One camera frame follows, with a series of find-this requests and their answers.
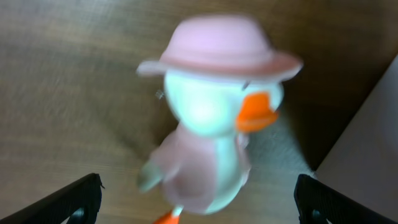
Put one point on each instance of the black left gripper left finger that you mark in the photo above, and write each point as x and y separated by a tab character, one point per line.
78	202

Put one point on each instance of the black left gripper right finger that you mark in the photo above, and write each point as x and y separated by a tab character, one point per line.
319	204

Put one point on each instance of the small duck with pink hat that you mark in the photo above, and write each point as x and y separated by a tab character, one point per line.
222	81

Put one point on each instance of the white box pink interior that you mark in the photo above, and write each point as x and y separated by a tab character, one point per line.
362	164

